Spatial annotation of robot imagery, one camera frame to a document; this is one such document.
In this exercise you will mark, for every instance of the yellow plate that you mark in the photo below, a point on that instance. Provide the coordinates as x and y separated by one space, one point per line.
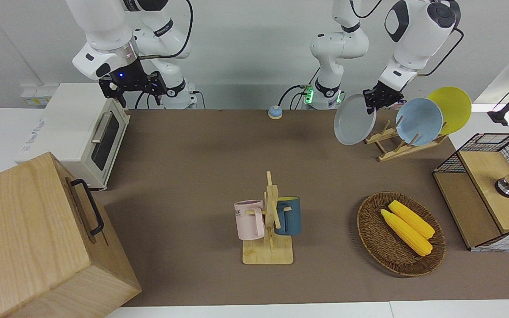
455 106

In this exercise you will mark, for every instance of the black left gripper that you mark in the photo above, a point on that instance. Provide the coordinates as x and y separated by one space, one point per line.
385 95

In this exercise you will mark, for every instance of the white power strip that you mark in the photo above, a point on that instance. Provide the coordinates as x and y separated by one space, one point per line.
38 95

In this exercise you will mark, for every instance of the gray plate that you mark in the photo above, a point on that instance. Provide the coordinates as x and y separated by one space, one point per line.
351 123

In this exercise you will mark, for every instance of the small blue service bell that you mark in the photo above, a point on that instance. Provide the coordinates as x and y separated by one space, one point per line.
275 112

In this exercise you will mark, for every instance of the brown wicker basket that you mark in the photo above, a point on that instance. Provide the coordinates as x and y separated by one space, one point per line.
382 247

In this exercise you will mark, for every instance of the pink mug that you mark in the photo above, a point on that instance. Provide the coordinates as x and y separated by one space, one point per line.
249 221

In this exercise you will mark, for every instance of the light wooden drawer box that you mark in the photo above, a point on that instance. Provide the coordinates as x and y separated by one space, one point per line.
29 247

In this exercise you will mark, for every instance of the light blue plate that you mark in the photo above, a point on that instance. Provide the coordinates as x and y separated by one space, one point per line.
420 121

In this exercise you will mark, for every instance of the wooden mug rack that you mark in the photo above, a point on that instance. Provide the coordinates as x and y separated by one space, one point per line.
272 247

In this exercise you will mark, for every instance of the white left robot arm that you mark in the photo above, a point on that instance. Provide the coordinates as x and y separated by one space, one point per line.
413 35

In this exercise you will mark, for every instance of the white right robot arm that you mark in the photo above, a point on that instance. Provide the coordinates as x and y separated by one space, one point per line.
104 26

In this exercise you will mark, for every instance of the dark blue mug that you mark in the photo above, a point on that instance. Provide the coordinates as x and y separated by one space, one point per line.
290 216

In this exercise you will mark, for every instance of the brown table mat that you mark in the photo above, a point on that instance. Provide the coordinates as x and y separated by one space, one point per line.
192 176

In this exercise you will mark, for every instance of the wooden plate rack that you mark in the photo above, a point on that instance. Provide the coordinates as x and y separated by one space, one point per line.
396 152

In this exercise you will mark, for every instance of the white toaster oven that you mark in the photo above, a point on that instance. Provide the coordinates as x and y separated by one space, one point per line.
69 128

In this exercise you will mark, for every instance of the yellow corn cob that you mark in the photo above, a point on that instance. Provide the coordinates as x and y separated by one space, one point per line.
407 234
413 221

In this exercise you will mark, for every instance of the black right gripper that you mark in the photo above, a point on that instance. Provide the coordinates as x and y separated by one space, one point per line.
135 79

